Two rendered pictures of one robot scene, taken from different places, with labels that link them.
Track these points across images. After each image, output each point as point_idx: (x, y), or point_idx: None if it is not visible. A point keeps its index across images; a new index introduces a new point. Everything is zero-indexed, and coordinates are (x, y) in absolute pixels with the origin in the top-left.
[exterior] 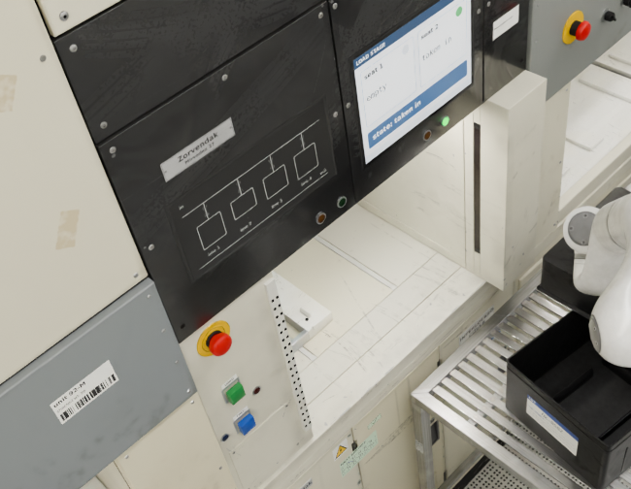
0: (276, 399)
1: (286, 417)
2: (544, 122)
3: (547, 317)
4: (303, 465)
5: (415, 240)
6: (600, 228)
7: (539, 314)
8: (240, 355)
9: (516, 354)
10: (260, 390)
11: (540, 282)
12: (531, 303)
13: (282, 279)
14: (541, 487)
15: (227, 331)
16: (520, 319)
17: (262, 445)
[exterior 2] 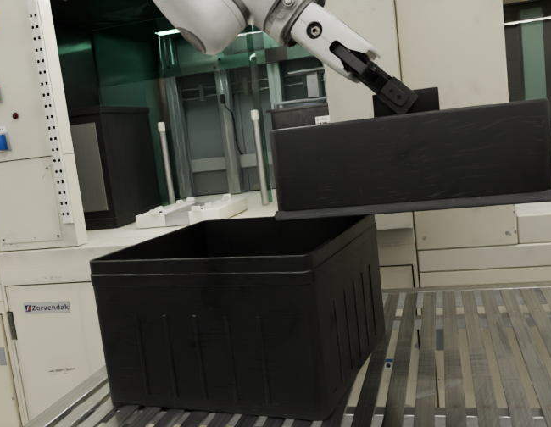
0: (35, 146)
1: (47, 184)
2: (442, 12)
3: (387, 306)
4: (59, 269)
5: None
6: None
7: (386, 302)
8: (2, 58)
9: (220, 223)
10: (19, 119)
11: (439, 291)
12: (397, 296)
13: (238, 199)
14: (98, 370)
15: None
16: (442, 378)
17: (19, 196)
